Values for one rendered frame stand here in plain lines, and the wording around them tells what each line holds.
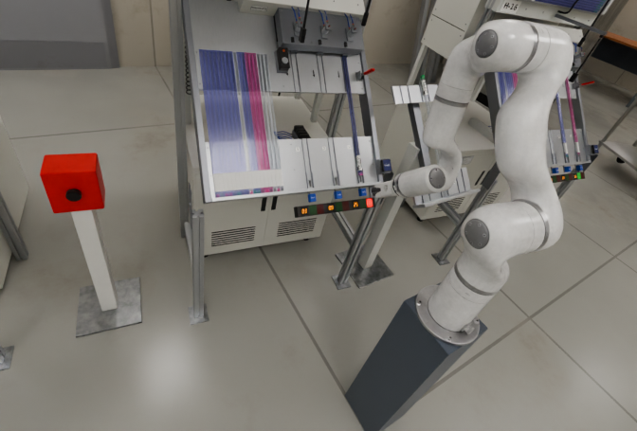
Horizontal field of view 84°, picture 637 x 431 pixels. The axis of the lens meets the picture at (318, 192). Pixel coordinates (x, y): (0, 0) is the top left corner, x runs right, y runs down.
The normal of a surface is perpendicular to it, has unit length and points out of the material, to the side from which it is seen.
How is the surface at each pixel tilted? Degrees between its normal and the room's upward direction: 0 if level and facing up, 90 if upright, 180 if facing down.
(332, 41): 43
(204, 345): 0
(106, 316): 0
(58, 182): 90
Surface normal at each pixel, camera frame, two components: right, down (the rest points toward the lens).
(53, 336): 0.21, -0.76
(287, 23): 0.40, -0.11
